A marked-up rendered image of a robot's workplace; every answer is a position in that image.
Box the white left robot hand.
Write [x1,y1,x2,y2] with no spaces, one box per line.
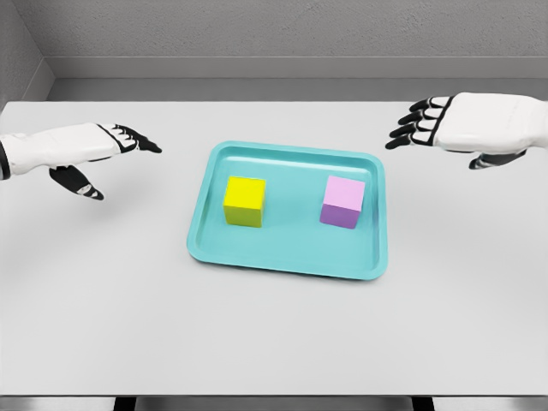
[37,122,164,201]

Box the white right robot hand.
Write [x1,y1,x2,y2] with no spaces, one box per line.
[384,92,537,170]

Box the pink purple cube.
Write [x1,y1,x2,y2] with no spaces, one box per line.
[319,175,366,229]

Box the yellow cube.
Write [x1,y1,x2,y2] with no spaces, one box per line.
[223,175,267,227]

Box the teal rectangular tray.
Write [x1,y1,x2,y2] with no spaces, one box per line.
[186,140,388,283]

